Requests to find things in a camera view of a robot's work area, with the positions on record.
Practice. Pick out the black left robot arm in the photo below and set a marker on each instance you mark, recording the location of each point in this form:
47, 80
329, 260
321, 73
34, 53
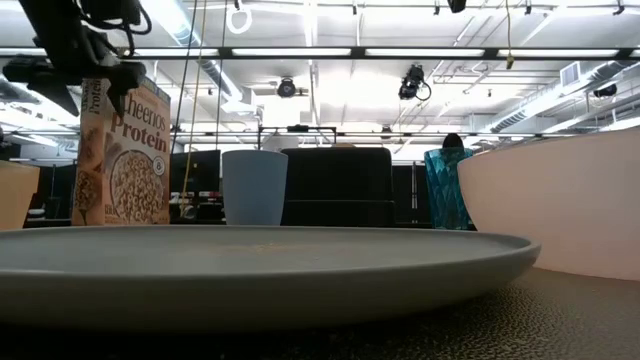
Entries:
55, 20

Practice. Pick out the person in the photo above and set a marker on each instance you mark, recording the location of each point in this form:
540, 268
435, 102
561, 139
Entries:
452, 140

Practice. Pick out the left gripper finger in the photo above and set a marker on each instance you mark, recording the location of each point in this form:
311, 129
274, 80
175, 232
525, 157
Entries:
120, 97
57, 92

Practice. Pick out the grey round plate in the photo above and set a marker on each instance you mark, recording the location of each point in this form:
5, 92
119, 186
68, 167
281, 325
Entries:
250, 290

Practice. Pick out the black monitor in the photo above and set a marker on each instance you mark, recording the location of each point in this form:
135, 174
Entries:
197, 172

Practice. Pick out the black two-slot toaster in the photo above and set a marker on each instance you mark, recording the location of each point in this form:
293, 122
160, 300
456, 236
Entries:
337, 185

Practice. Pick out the Cheerios Protein cereal box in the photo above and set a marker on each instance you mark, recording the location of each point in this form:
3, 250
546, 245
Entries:
135, 175

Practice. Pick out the white air vent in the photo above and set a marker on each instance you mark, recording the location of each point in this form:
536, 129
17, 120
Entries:
570, 74

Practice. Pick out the blue plastic cup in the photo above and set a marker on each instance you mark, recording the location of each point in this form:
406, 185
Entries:
255, 190

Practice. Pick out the teal faceted glass tumbler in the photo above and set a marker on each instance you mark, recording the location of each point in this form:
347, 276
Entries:
445, 190

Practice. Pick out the round black ceiling camera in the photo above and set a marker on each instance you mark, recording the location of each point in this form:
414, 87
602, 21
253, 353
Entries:
286, 87

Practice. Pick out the pink bowl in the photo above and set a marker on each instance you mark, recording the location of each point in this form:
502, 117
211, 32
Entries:
550, 210

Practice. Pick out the black ceiling fixture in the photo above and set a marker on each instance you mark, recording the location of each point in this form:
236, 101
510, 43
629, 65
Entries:
606, 90
456, 4

